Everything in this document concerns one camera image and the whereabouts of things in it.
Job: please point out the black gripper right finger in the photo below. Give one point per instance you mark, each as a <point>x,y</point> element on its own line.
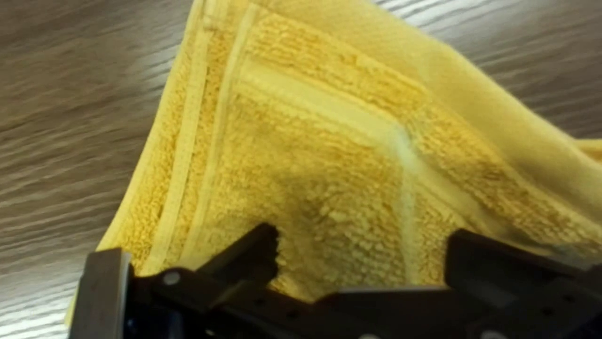
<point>497,274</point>

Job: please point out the yellow cloth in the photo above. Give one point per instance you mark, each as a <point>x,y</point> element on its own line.
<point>360,138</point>

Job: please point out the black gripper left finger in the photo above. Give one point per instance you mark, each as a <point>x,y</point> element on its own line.
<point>100,304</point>

